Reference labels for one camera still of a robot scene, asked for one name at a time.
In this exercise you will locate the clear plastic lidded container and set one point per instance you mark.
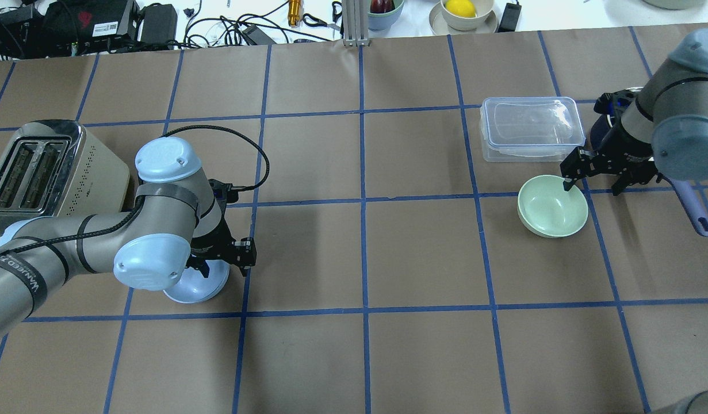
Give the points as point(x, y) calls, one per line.
point(530, 129)

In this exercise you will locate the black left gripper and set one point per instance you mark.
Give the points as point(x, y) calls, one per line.
point(210, 243)

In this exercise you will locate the yellow handled tool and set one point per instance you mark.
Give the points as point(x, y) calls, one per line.
point(294, 12)

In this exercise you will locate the beige plate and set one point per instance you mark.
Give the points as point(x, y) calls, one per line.
point(439, 26)

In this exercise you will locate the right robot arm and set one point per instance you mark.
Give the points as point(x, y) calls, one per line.
point(659, 132)

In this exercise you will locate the aluminium frame post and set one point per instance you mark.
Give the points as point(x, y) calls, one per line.
point(355, 23)

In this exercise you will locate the black power adapter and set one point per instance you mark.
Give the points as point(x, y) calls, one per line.
point(158, 26)

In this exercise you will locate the green bowl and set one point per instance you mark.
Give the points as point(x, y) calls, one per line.
point(546, 209)

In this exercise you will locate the beige bowl with lemon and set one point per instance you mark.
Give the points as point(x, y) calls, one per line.
point(466, 15)

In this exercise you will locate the blue bowl with fruit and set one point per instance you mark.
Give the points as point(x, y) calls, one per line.
point(383, 14)

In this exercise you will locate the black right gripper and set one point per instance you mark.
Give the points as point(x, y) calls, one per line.
point(628, 148)

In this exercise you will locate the cream toaster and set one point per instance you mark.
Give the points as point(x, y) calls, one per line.
point(59, 168)

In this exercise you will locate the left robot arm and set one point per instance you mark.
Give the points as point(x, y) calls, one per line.
point(177, 223)

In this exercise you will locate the blue saucepan with lid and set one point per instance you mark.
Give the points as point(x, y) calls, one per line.
point(696, 212)

